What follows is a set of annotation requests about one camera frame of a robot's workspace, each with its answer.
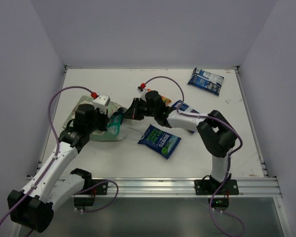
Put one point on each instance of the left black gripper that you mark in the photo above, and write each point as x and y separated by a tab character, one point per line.
104	119

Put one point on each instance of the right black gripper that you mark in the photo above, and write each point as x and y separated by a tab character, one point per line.
132	112

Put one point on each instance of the green printed paper bag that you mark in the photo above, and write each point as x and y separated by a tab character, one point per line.
128	130

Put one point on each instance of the green mint sweets packet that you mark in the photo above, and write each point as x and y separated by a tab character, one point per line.
114	127

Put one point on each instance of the orange snack packet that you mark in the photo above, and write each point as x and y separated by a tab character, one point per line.
165	100

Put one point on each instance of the dark blue white snack packet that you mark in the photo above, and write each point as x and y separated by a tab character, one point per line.
182	106

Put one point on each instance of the blue green crisps packet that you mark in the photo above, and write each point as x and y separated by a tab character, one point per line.
160	141

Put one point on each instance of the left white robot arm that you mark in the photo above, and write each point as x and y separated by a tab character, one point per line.
35	204

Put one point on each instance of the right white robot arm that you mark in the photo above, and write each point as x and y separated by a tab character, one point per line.
217	134

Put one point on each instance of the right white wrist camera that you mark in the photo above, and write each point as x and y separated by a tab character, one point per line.
142	91

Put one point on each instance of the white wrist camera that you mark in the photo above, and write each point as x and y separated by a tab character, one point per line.
142	91
100	102

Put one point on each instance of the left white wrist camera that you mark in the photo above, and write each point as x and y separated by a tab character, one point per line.
100	102

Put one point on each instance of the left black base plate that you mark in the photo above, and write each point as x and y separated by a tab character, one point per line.
94	187

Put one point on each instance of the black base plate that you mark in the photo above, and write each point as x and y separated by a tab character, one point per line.
206	187
94	187

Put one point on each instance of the aluminium mounting rail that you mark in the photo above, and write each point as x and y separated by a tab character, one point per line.
152	188

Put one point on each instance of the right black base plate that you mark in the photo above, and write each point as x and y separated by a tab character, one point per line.
206	187

